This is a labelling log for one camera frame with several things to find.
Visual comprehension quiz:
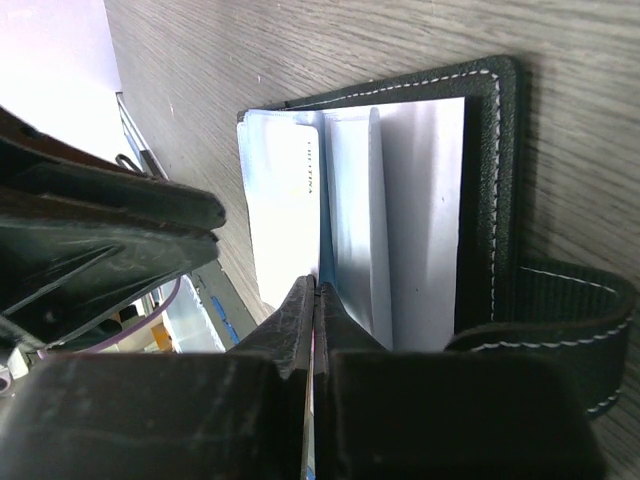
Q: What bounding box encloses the black leather card holder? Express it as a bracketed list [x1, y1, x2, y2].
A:
[237, 55, 636, 417]

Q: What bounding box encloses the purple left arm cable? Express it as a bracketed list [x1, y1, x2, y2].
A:
[37, 274, 182, 361]

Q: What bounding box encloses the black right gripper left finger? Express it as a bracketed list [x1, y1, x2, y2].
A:
[1, 276, 316, 479]

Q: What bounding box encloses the white VIP card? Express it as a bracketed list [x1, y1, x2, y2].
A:
[239, 117, 320, 307]

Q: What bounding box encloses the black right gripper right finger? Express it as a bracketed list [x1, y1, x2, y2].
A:
[314, 284, 605, 479]

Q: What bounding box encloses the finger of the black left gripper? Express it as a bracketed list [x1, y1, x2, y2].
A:
[1, 199, 217, 349]
[1, 109, 226, 230]

